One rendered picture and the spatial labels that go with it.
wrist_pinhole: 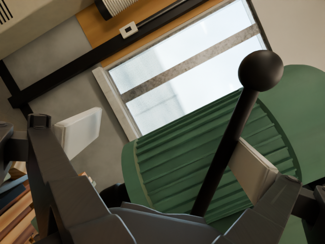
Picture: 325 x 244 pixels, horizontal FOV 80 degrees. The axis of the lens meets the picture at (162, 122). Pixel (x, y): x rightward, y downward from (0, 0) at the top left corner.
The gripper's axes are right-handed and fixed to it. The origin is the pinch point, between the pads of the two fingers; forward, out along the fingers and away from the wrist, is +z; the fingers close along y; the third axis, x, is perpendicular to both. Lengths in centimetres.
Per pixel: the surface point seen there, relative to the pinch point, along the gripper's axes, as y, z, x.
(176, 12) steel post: -5, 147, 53
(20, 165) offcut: -29.6, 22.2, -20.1
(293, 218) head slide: 20.7, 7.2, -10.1
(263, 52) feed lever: 6.1, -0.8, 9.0
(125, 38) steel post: -41, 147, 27
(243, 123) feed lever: 6.3, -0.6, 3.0
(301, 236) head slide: 22.8, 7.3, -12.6
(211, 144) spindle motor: 6.6, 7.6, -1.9
